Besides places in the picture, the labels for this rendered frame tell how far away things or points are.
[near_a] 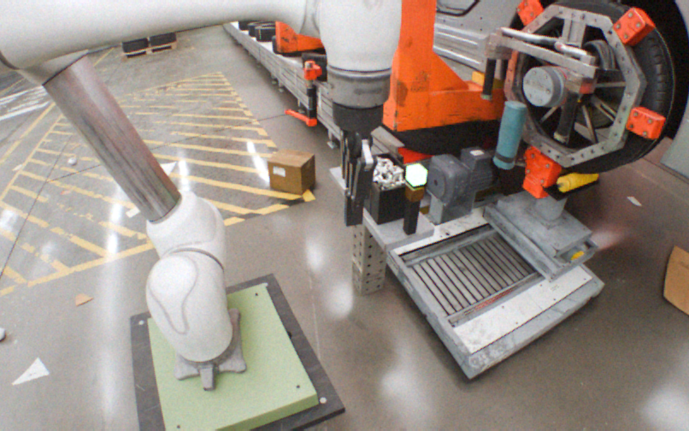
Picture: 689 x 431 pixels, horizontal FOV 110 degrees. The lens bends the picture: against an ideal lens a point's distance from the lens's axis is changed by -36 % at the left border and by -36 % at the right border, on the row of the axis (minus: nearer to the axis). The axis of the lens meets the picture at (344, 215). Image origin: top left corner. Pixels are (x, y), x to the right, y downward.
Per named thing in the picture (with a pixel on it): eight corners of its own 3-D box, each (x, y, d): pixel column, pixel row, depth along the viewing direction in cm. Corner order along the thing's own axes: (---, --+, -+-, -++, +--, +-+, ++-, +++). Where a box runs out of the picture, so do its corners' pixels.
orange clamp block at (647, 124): (633, 126, 84) (656, 138, 78) (623, 127, 82) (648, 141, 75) (640, 106, 80) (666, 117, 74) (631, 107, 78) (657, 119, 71)
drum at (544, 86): (581, 111, 101) (591, 74, 92) (548, 115, 94) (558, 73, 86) (551, 97, 111) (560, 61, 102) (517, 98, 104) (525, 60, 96)
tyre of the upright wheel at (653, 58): (545, 157, 149) (680, 176, 89) (515, 164, 141) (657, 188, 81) (532, 21, 130) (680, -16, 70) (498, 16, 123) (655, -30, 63)
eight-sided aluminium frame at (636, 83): (607, 187, 98) (666, 31, 65) (598, 191, 96) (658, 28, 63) (506, 123, 138) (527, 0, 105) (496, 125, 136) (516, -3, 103)
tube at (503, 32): (568, 50, 93) (574, 20, 86) (534, 47, 87) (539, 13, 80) (529, 38, 106) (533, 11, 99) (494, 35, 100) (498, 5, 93)
